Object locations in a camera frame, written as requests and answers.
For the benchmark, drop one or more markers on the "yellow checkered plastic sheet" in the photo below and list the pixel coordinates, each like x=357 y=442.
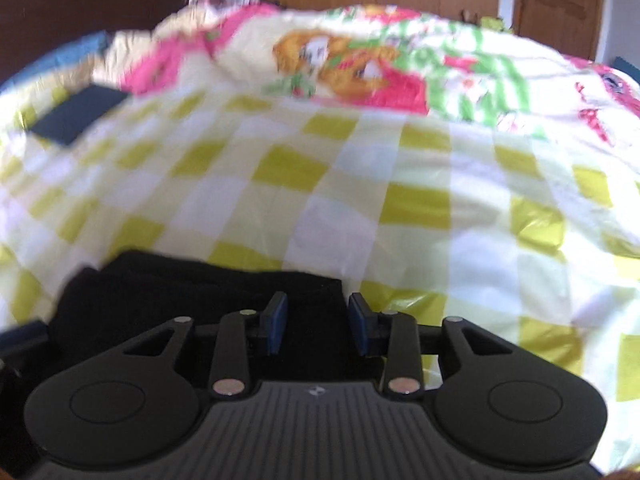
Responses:
x=380 y=200

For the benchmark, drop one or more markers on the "wooden door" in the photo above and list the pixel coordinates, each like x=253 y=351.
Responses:
x=560 y=5

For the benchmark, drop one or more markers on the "blue pillow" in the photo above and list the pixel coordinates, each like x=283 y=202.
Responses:
x=55 y=57

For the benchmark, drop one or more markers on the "dark blue notebook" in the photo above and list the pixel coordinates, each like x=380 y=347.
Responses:
x=77 y=116

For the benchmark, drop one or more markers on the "green cloth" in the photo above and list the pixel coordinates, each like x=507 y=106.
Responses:
x=495 y=24

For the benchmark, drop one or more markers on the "blue foam mat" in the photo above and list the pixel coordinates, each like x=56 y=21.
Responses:
x=627 y=70

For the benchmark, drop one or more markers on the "cartoon printed blanket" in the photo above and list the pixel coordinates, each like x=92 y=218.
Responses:
x=380 y=60

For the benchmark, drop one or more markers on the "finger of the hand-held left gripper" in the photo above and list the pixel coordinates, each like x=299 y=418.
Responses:
x=22 y=339

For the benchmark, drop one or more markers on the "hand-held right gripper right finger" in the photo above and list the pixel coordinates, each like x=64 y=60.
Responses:
x=359 y=325

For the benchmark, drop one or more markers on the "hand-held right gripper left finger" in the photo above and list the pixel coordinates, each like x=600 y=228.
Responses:
x=277 y=322

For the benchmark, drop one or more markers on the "black pants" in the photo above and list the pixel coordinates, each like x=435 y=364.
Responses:
x=200 y=285

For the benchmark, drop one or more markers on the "dark wooden headboard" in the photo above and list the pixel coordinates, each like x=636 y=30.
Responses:
x=75 y=5

